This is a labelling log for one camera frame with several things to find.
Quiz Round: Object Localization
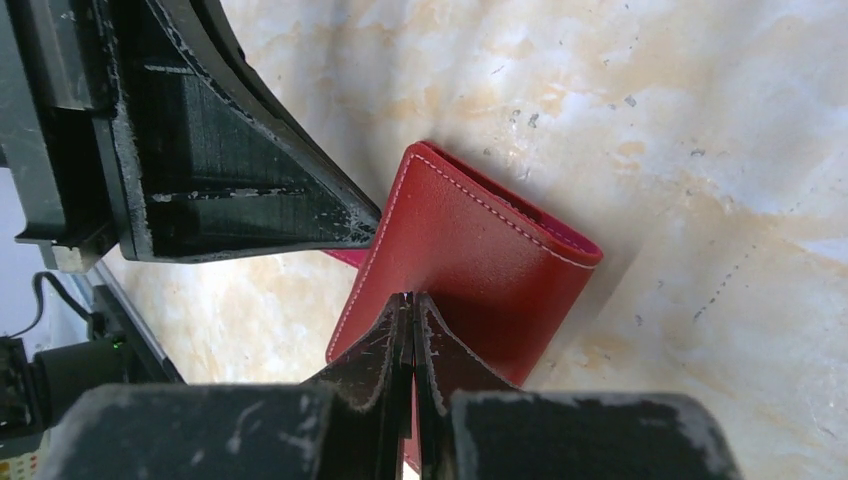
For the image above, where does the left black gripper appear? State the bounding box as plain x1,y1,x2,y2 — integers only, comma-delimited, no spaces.
1,1,380,273

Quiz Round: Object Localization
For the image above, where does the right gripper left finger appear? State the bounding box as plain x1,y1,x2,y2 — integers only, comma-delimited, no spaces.
37,294,412,479

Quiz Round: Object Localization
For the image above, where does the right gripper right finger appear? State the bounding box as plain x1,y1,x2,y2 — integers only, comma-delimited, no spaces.
411,294,742,479

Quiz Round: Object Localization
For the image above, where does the red card holder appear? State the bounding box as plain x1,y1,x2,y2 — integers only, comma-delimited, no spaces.
311,142,602,479

